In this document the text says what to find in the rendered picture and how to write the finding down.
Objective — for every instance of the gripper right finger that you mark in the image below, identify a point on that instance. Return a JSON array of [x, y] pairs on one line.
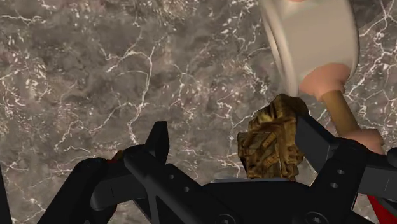
[[341, 167]]

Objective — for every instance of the golden brown carved figure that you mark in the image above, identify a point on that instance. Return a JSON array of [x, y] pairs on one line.
[[270, 145]]

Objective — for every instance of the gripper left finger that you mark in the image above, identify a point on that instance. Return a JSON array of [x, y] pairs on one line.
[[145, 183]]

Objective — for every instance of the red object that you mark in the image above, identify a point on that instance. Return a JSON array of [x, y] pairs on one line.
[[383, 211]]

